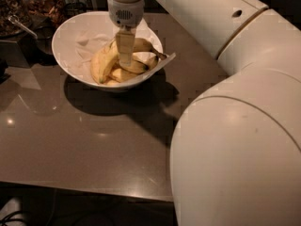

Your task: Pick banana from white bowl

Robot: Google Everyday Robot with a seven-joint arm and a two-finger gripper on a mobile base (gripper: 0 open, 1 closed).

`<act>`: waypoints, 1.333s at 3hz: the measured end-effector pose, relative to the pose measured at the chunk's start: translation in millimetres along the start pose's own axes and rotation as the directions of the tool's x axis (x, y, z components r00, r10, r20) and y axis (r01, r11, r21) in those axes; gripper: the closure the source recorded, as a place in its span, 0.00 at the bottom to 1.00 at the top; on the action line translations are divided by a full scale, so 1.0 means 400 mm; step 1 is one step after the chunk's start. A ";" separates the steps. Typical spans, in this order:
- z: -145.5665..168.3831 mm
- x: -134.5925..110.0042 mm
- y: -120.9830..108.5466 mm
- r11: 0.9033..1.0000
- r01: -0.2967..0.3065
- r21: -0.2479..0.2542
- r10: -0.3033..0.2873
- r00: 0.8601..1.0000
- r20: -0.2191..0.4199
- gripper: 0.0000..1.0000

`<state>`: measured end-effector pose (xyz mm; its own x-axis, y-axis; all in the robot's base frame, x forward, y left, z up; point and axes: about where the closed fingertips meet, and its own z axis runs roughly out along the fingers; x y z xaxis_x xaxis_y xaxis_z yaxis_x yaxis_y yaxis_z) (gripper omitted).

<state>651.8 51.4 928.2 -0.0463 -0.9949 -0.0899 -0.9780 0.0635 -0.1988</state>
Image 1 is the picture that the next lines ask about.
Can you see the metal scoop handle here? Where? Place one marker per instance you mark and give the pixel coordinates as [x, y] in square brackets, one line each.
[15, 20]

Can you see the glass jar of granola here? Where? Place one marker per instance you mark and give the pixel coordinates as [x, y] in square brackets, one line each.
[15, 8]

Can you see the right small yellow banana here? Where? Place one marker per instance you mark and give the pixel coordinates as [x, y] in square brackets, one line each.
[152, 62]

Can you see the white paper napkin liner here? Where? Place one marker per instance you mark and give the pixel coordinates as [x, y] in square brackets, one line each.
[89, 42]

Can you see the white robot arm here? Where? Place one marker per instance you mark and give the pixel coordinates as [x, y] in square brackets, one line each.
[235, 156]

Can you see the white ceramic bowl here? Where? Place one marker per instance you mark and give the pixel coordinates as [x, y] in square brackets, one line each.
[65, 37]

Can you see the glass jar of dried fruit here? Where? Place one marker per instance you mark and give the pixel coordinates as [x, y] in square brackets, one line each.
[51, 9]

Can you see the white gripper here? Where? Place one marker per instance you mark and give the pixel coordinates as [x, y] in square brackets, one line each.
[125, 13]

